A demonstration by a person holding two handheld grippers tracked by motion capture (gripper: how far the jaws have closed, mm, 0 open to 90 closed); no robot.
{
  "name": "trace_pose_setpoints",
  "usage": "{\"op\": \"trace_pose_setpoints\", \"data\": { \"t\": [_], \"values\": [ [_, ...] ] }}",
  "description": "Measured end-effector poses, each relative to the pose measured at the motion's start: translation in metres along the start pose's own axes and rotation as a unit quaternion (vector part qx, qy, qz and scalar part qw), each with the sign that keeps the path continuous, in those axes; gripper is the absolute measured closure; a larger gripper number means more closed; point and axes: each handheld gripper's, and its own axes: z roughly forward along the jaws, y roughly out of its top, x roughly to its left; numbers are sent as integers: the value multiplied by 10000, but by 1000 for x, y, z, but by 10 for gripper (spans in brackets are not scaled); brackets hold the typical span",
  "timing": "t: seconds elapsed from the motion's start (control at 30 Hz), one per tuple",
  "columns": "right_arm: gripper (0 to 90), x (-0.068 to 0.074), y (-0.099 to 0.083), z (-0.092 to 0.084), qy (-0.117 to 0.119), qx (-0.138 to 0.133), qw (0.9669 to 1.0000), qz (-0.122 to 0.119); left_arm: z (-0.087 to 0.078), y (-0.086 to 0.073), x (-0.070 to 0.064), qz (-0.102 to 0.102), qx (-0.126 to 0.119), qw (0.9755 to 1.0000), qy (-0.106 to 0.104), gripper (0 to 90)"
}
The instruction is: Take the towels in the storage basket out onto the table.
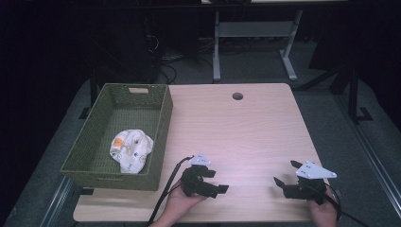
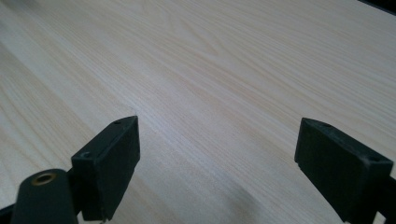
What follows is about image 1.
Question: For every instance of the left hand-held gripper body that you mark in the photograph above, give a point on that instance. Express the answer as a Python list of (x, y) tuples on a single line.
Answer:
[(193, 183)]

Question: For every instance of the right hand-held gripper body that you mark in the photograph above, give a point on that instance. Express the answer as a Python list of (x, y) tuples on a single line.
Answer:
[(307, 189)]

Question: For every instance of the white patterned cloth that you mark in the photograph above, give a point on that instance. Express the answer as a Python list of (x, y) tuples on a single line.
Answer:
[(132, 151)]

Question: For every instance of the green woven basket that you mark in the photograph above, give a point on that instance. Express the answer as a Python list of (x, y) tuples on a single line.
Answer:
[(94, 132)]

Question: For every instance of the person's left hand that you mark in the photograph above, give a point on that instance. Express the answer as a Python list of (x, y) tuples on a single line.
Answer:
[(179, 203)]

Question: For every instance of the person's right hand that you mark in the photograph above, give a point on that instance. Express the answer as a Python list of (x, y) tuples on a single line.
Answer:
[(324, 214)]

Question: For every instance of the black metal stand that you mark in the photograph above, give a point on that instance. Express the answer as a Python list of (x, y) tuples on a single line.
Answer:
[(93, 91), (353, 94)]

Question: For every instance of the aluminium floor rail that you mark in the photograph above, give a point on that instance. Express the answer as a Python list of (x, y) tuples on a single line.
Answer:
[(56, 201), (372, 157)]

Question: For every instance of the grey metal table frame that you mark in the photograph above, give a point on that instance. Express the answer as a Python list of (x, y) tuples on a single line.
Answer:
[(255, 30)]

